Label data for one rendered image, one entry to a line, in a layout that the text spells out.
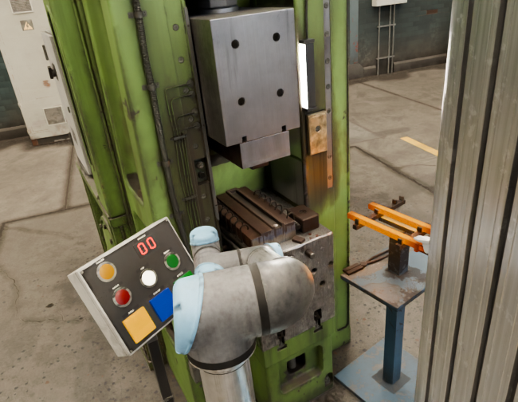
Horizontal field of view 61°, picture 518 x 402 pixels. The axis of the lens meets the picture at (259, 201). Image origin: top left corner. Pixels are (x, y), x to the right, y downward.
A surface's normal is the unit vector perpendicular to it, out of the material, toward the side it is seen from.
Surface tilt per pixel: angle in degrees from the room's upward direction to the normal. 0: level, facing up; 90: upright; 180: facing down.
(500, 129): 90
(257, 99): 90
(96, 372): 0
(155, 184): 90
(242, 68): 90
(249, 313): 69
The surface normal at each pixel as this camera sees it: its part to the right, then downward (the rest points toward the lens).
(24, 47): 0.29, 0.41
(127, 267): 0.66, -0.27
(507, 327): -0.99, 0.11
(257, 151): 0.49, 0.36
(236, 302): 0.09, -0.27
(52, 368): -0.09, -0.89
